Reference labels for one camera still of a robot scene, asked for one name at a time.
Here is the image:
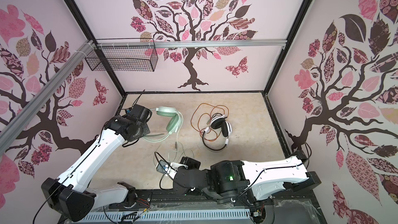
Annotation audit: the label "mint green headphones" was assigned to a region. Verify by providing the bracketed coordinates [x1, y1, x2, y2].
[142, 106, 184, 145]

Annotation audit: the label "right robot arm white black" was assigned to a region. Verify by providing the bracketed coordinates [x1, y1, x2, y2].
[162, 151, 321, 204]

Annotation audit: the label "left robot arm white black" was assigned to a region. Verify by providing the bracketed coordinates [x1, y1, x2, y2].
[41, 104, 152, 222]

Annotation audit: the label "white black headphones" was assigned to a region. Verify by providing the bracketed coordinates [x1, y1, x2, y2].
[202, 113, 232, 152]

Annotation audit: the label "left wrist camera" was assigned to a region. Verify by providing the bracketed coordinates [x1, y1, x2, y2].
[125, 105, 137, 116]

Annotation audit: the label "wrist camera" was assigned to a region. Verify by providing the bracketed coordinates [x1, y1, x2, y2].
[156, 160, 187, 176]
[125, 105, 137, 116]

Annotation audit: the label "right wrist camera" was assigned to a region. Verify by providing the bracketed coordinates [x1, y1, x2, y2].
[156, 160, 187, 176]

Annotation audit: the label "white slotted cable duct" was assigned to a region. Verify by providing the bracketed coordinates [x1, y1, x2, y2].
[78, 209, 252, 224]

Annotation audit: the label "black wire mesh basket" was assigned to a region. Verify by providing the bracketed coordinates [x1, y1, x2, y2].
[85, 37, 158, 72]

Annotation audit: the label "red headphone cable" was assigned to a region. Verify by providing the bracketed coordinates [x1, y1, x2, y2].
[190, 103, 230, 142]

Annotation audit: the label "aluminium rail left wall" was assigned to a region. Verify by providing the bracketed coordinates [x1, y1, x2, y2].
[1, 40, 95, 154]

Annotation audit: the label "aluminium rail wall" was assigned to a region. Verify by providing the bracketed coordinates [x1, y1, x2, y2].
[1, 40, 95, 154]
[96, 39, 287, 49]

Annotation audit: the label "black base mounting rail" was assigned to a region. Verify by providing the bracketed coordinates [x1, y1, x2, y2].
[105, 189, 316, 210]

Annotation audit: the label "aluminium rail back wall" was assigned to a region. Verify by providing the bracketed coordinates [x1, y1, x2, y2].
[96, 39, 287, 49]

